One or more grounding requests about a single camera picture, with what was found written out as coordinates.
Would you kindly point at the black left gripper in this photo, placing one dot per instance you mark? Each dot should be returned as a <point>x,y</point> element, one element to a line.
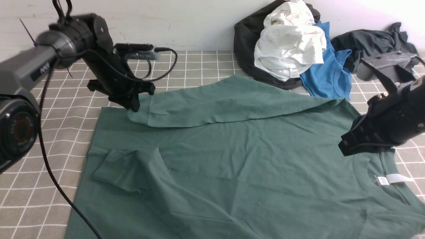
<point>114,79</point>

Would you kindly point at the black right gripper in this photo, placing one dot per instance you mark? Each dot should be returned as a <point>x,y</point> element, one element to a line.
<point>391,120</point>

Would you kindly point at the green long-sleeved shirt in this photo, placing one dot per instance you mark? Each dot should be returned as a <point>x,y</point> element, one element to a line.
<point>232,166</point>

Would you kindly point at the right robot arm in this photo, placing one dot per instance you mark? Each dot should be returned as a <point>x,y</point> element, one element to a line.
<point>416,86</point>

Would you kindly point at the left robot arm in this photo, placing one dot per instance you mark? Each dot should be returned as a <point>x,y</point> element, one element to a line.
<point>76,37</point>

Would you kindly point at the blue t-shirt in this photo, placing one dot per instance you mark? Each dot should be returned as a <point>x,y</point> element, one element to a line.
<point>330,79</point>

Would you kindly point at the white crumpled shirt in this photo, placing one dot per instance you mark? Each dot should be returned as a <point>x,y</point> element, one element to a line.
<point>290,42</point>

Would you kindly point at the dark grey crumpled garment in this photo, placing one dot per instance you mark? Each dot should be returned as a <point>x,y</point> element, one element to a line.
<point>363,42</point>

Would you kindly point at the black garment under pile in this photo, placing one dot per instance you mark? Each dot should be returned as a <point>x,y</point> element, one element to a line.
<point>247,33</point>

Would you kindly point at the grey checkered tablecloth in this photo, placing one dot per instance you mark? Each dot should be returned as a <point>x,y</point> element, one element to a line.
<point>49,139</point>

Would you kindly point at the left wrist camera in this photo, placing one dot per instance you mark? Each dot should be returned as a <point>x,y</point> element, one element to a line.
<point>136,51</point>

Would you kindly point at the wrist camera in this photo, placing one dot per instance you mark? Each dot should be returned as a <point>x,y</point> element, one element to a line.
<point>391,69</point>
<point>136,51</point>

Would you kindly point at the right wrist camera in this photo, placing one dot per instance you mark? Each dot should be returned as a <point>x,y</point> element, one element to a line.
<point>391,69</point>

